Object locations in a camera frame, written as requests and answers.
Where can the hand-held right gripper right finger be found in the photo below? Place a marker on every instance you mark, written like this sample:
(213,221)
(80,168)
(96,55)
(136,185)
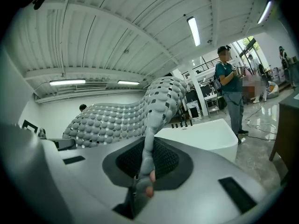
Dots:
(210,162)

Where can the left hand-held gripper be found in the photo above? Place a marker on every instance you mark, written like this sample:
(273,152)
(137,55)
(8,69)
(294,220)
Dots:
(65,143)

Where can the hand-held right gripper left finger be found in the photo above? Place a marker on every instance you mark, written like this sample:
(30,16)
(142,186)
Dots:
(21,171)

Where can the grey perforated fabric sheet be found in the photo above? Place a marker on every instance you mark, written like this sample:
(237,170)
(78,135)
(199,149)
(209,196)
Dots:
(121,120)

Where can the black bathtub tap set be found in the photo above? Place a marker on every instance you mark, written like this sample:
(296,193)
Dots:
(182,124)

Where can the long ceiling light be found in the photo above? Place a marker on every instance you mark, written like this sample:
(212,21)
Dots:
(265,12)
(194,30)
(67,82)
(128,82)

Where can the white pillar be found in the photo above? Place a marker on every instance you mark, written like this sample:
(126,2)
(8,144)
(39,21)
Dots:
(198,90)

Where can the dark wooden cabinet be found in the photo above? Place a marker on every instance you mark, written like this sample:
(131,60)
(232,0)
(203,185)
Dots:
(286,129)

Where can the patterned bean bag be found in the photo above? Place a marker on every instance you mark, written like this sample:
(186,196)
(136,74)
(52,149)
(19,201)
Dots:
(272,91)

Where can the wall air vent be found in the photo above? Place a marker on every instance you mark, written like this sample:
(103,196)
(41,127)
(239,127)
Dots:
(91,86)

